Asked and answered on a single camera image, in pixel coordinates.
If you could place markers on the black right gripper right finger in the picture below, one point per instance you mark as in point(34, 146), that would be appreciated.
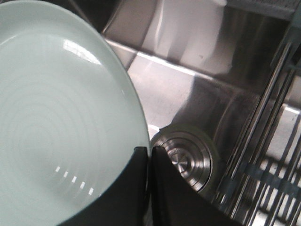
point(174, 202)

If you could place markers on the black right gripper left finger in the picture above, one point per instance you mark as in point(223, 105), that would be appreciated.
point(124, 203)

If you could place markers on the light green plate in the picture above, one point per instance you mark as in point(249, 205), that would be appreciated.
point(70, 116)

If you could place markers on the grey green dish drying rack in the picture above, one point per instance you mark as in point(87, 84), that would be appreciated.
point(262, 183)

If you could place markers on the round steel drain strainer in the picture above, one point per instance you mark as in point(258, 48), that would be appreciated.
point(193, 154)

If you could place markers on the stainless steel sink basin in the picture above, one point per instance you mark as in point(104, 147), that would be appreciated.
point(203, 63)

